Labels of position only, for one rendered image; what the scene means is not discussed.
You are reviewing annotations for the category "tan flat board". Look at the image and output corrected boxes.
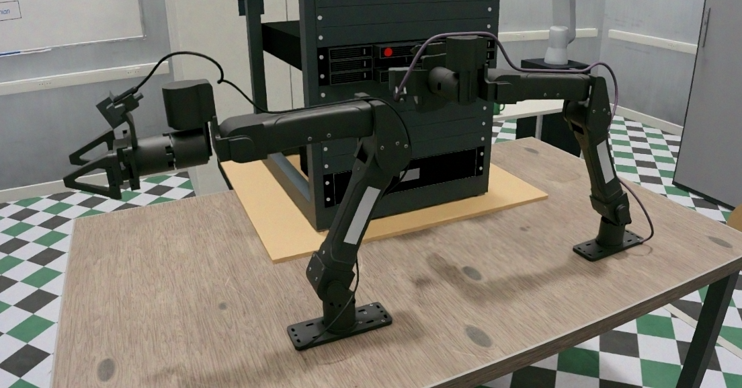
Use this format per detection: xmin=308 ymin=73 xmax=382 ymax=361
xmin=220 ymin=160 xmax=548 ymax=264

